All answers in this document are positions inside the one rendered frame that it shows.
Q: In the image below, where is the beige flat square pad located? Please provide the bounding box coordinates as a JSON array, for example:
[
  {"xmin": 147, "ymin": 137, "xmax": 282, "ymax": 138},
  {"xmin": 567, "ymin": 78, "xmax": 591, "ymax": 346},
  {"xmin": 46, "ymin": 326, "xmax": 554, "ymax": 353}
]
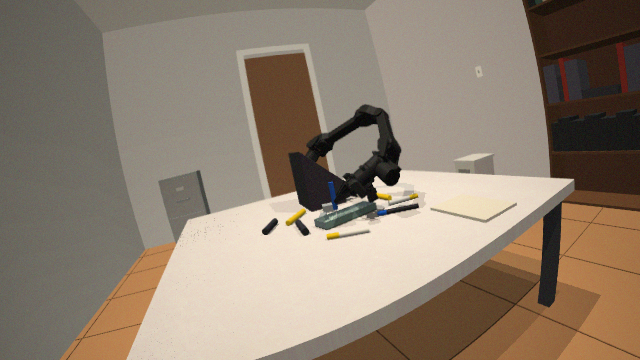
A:
[{"xmin": 430, "ymin": 194, "xmax": 517, "ymax": 223}]

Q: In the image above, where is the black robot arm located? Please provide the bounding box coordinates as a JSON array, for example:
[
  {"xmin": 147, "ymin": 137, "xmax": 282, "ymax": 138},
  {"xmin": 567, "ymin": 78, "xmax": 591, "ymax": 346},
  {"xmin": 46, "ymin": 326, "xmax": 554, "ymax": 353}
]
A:
[{"xmin": 305, "ymin": 104, "xmax": 402, "ymax": 203}]

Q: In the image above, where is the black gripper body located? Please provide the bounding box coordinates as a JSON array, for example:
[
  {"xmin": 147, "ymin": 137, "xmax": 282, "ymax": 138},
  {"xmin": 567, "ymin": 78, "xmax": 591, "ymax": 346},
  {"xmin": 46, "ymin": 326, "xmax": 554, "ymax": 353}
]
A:
[{"xmin": 342, "ymin": 164, "xmax": 376, "ymax": 200}]

